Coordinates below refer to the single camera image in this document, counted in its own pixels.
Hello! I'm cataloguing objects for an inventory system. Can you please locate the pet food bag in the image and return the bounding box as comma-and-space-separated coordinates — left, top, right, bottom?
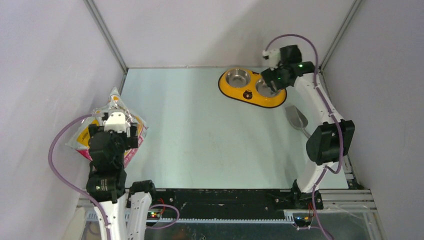
66, 87, 148, 168

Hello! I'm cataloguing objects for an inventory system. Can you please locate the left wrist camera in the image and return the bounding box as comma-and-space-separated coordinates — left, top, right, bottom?
103, 111, 128, 134

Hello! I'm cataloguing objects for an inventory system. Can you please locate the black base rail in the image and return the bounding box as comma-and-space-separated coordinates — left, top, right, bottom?
152, 188, 324, 221

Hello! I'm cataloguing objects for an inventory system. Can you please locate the yellow double pet bowl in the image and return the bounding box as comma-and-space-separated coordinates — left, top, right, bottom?
218, 67, 288, 109

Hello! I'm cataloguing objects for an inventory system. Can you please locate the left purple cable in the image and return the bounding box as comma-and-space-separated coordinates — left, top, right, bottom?
47, 113, 181, 240

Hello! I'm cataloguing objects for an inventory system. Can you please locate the metal food scoop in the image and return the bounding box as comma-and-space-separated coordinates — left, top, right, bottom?
285, 105, 311, 139

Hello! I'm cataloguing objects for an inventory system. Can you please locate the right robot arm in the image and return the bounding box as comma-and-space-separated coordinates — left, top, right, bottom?
261, 45, 355, 209

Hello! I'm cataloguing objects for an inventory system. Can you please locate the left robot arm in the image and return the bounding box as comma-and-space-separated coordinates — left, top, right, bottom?
86, 123, 158, 240

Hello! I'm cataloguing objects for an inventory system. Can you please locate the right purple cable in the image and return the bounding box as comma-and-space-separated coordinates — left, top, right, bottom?
264, 33, 345, 240

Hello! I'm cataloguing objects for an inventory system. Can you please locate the purple cable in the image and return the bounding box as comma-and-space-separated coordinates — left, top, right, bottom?
264, 33, 345, 240
47, 113, 181, 240

